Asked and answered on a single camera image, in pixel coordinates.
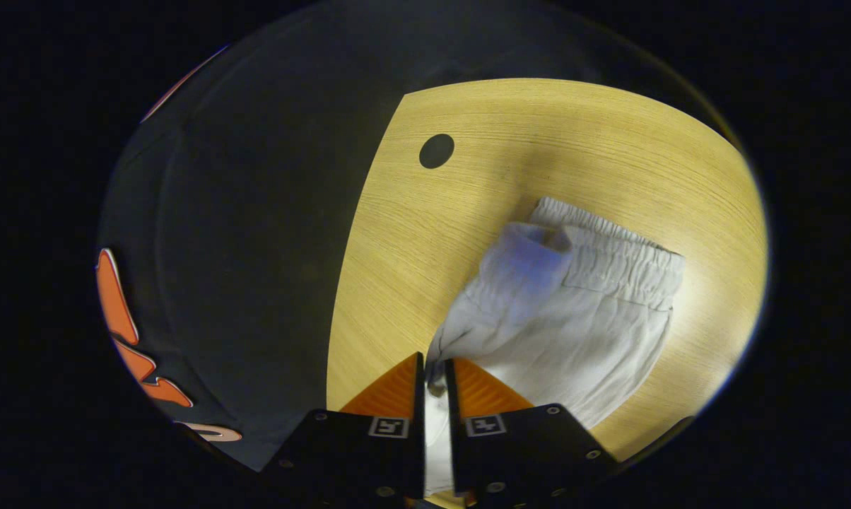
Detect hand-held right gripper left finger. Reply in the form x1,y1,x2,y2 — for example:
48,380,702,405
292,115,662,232
259,351,427,507

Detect white jeans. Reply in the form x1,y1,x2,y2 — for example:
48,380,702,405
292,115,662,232
422,197,686,496

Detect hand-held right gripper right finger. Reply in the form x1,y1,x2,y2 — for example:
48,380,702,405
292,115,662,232
444,357,619,507

